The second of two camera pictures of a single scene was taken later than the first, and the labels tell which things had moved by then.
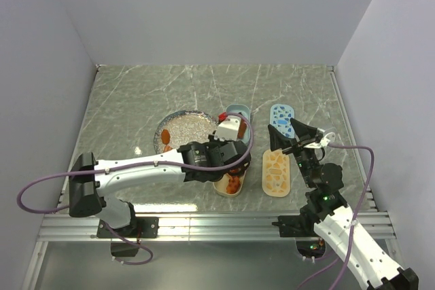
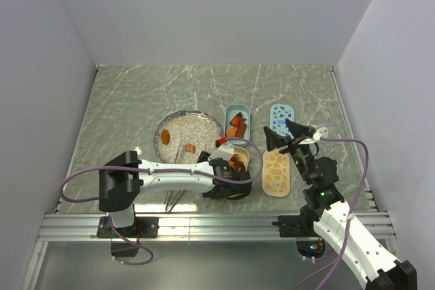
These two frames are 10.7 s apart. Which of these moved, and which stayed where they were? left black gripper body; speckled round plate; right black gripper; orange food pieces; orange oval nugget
Moved: left black gripper body
Stayed: speckled round plate; orange oval nugget; orange food pieces; right black gripper
